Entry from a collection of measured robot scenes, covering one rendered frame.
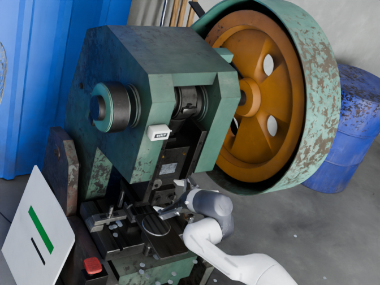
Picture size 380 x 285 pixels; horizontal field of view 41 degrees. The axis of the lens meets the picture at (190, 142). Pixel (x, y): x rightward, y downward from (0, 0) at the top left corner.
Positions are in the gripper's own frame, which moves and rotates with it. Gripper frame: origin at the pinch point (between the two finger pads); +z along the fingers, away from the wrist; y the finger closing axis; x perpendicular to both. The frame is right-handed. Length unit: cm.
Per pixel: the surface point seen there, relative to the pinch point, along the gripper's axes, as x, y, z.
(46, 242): -1, 38, 70
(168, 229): 17.9, 5.6, 15.4
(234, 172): 21.5, -30.5, 4.7
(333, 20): 73, -225, 101
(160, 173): -5.4, -6.3, 5.7
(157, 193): 0.0, -0.2, 8.4
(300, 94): -1, -52, -38
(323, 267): 159, -61, 68
